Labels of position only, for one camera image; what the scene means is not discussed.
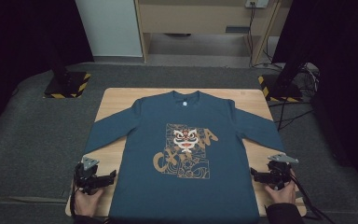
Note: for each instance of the white power strip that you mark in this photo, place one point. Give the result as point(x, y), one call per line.
point(257, 3)

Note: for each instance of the black curtain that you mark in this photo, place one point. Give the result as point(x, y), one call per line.
point(341, 77)
point(18, 46)

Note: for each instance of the person's right hand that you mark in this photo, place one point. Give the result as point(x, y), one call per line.
point(281, 194)

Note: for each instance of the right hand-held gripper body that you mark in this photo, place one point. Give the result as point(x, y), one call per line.
point(278, 174)

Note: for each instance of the grey tape strip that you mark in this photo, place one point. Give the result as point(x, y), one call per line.
point(299, 194)

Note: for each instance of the light wooden desk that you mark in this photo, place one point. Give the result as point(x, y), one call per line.
point(199, 18)

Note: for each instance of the blue long-sleeved printed shirt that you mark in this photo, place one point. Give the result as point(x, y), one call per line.
point(183, 161)

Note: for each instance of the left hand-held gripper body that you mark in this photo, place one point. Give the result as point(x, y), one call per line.
point(86, 179)

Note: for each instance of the white cabinet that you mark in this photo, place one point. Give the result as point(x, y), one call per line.
point(112, 28)

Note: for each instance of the black stand with striped base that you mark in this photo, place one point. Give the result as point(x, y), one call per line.
point(281, 90)
point(66, 85)

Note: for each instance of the person's left hand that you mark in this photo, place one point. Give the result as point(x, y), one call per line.
point(88, 202)

